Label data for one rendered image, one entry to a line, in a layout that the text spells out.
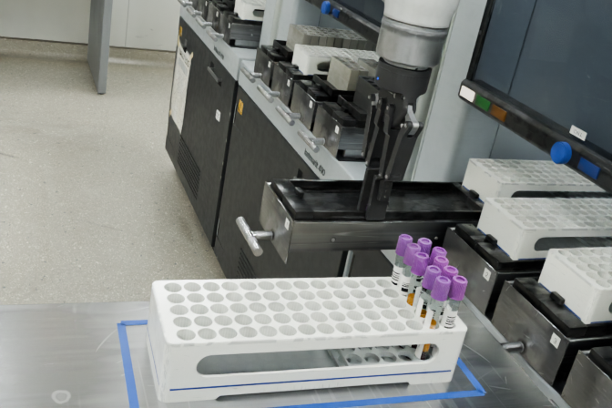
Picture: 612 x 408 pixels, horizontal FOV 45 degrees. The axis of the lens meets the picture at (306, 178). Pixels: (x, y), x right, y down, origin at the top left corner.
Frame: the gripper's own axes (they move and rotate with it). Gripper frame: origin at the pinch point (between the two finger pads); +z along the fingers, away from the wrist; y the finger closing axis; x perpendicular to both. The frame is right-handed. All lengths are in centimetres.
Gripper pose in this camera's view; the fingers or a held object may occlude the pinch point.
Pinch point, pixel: (374, 193)
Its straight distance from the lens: 109.8
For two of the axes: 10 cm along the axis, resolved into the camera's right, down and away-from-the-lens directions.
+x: -9.2, -0.2, -3.9
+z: -1.8, 9.1, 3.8
